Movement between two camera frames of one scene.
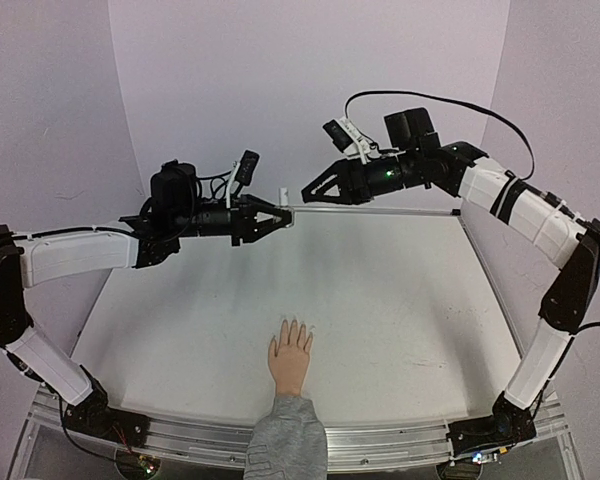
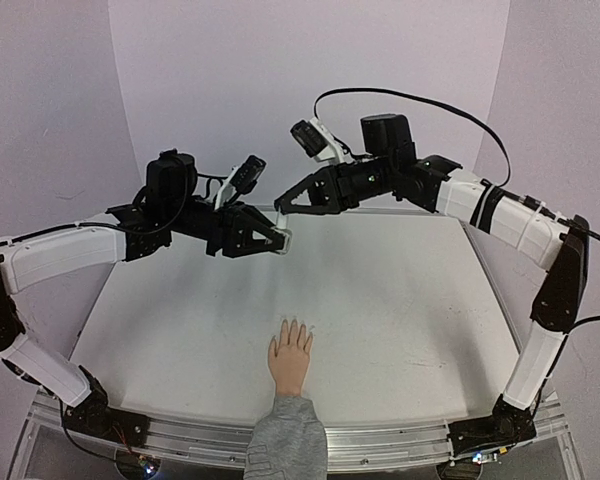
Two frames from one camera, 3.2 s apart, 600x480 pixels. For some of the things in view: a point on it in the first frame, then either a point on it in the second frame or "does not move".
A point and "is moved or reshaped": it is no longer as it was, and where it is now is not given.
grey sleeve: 288,443 does not move
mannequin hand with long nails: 290,361 does not move
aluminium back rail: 368,212 does not move
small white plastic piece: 292,212 is moved or reshaped
